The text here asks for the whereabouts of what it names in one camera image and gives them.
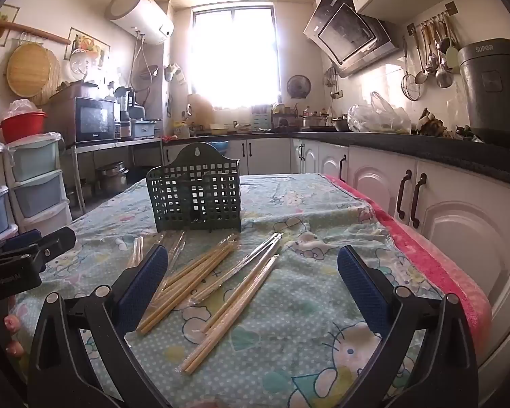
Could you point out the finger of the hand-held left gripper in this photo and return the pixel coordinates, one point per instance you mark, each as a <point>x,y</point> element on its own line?
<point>57,241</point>
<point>23,237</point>

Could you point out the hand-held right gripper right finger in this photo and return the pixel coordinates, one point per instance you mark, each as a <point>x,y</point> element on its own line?
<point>361,289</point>

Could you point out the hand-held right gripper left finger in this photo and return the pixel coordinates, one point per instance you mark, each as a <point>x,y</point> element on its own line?
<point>146,289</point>

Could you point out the bunch of chopsticks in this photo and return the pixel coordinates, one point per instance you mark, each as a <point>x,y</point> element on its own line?
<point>187,282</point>

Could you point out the green plastic utensil basket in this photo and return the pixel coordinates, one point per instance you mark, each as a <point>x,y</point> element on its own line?
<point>174,204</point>

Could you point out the person's left hand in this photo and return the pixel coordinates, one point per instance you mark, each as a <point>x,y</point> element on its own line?
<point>13,323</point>

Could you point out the cartoon printed blanket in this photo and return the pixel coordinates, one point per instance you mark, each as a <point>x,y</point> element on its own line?
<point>301,306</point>

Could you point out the pink fleece blanket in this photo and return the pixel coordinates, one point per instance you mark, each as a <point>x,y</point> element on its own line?
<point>425,263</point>

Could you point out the steel stock pot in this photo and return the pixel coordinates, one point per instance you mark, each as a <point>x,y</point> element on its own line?
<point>110,176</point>

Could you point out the metal shelf table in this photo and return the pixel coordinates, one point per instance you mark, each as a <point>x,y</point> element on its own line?
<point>110,144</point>

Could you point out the red plastic basin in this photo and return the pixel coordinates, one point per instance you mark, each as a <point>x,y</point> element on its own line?
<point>23,125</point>

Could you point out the white base cabinets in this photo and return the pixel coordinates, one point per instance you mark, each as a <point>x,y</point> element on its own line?
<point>471,229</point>

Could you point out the black microwave oven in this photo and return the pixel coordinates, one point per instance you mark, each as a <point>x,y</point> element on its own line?
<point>93,119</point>

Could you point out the blue plastic box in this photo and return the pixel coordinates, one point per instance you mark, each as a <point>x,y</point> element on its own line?
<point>144,128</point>

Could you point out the black kitchen countertop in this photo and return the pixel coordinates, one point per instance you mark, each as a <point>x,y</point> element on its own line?
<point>408,146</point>

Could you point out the blender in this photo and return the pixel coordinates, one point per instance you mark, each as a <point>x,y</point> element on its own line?
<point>125,106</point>

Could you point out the blue plastic basin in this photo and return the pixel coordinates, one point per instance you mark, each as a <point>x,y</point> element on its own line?
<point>216,145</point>

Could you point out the round bamboo tray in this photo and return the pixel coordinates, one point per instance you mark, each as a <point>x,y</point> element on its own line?
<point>32,72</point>

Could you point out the clear plastic bag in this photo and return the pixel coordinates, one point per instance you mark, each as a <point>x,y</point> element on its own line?
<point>378,117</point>

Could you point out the steel cooking pot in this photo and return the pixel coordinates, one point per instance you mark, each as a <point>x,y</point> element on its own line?
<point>310,121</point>

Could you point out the small white fan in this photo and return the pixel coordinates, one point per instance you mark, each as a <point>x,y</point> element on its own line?
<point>83,66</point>

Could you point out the ginger roots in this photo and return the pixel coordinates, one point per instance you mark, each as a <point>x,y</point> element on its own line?
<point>433,125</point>

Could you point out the wooden cutting board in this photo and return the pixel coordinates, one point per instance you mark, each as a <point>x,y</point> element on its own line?
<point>199,108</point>

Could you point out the dish rack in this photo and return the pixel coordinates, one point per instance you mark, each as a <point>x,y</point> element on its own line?
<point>272,117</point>

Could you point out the wooden rolling pin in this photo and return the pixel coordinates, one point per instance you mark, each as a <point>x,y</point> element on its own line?
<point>29,30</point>

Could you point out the steel ladle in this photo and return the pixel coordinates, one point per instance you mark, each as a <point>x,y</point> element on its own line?
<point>420,77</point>
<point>443,80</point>

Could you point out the grey rice cooker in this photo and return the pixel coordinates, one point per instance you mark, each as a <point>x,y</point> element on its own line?
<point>493,93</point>

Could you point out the white water heater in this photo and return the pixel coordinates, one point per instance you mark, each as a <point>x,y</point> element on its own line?
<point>138,12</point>

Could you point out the pale green spatula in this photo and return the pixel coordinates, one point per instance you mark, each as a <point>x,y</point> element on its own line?
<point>452,61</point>

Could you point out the kitchen window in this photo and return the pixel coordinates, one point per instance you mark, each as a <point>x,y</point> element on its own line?
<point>233,51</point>

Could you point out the black glass range hood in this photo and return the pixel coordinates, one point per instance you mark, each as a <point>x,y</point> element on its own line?
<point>348,34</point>

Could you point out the fruit wall poster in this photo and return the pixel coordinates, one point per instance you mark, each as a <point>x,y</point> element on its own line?
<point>2,21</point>
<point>91,44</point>

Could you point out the small wall fan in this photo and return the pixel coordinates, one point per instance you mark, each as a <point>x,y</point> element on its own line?
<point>298,86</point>

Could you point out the metal utensil rail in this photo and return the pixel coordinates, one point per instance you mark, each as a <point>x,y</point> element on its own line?
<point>429,19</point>

